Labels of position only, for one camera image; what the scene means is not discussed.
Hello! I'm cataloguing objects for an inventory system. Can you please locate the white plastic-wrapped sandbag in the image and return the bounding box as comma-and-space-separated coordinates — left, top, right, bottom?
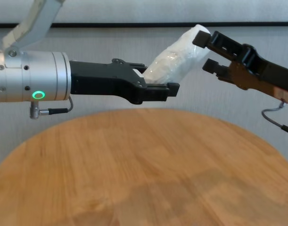
143, 23, 211, 86

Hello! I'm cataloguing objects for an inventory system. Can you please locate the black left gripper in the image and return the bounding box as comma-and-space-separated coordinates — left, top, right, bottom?
68, 58, 181, 105

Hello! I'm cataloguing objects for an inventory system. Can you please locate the black wall rail strip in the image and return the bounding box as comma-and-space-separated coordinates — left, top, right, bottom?
0, 22, 288, 29

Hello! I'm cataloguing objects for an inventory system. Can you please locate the left arm cable with connector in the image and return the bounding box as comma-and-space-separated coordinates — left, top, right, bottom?
29, 95, 74, 120

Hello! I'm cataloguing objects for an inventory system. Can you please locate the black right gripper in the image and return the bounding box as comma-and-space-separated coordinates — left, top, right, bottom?
192, 30, 288, 106

